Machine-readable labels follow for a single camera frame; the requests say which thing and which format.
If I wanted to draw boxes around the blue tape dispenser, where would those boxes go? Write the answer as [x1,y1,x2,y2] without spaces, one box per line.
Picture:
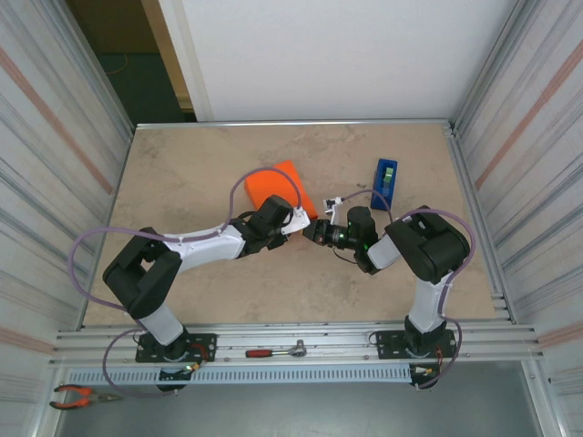
[371,158,399,211]

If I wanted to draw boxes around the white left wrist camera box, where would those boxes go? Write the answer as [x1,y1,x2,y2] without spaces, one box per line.
[281,204,312,236]

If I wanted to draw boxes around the red-handled ratchet wrench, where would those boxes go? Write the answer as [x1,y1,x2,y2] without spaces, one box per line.
[245,339,307,359]

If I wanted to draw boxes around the orange wrapping paper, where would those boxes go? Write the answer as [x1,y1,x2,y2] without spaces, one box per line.
[244,159,319,236]

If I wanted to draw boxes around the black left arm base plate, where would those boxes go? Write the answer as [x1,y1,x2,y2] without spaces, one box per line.
[135,332,218,364]

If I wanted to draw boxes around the aluminium table edge rail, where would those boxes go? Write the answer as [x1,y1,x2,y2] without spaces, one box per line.
[134,118,456,134]

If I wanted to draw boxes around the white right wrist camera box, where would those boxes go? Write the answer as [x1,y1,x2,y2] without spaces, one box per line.
[322,196,344,225]

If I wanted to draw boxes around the aluminium table side rail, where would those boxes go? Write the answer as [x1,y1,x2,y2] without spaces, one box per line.
[444,125,518,325]

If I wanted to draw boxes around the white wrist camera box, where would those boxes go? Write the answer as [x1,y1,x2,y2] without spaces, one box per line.
[281,204,312,236]
[322,196,344,225]

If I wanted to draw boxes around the grey slotted cable duct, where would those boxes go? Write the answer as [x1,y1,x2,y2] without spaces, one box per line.
[66,363,414,386]

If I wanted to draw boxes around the aluminium mounting rail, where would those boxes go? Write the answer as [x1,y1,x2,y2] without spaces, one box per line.
[47,321,546,368]

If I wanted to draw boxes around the orange-handled pliers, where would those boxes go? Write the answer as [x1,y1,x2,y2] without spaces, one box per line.
[48,384,122,410]

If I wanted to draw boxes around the white door frame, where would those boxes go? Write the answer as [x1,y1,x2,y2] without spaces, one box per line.
[140,0,215,123]

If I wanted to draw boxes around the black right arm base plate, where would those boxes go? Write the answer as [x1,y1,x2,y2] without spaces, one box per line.
[375,330,459,360]

